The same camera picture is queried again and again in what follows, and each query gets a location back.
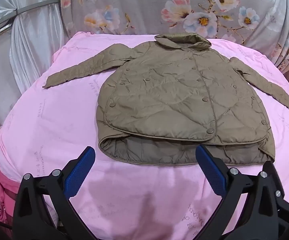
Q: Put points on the white sheer curtain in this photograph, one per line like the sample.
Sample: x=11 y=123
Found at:
x=32 y=42

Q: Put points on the grey floral curtain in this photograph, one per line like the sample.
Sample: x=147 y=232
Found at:
x=144 y=7

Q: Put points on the grey curtain rail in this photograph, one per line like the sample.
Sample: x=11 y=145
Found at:
x=22 y=11

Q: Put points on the olive quilted jacket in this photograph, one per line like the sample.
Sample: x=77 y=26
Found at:
x=169 y=97

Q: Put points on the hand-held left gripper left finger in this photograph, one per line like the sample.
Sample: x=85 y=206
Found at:
x=80 y=170

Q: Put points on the pink bed sheet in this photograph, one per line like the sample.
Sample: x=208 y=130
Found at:
x=59 y=120

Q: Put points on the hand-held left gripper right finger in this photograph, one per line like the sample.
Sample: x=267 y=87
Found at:
x=211 y=170

